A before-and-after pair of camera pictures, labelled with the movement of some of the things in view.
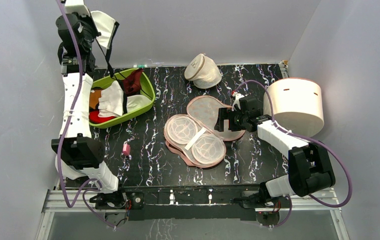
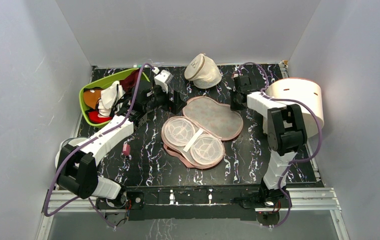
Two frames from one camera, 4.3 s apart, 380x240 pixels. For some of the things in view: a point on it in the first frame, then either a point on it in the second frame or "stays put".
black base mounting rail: x=191 y=203 stays put
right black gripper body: x=224 y=118 to x=237 y=88
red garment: x=94 y=117 stays put
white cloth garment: x=111 y=101 stays put
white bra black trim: x=134 y=98 to x=111 y=98
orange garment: x=94 y=97 stays put
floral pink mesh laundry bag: x=190 y=139 stays put
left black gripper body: x=88 y=26 to x=160 y=99
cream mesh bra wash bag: x=203 y=71 stays put
